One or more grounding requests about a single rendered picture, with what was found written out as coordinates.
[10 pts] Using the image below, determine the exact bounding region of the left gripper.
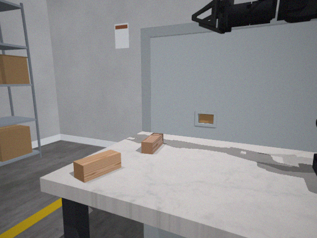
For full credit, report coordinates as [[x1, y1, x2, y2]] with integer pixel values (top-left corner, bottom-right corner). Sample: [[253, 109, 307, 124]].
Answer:
[[192, 0, 252, 34]]

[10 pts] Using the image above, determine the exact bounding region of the grey panel wall with slot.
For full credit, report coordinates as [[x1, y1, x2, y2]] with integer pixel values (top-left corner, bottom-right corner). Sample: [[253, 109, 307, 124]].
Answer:
[[141, 11, 317, 153]]

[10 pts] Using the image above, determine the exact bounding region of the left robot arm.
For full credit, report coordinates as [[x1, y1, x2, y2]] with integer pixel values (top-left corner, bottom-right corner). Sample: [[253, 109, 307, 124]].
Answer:
[[246, 0, 317, 25]]

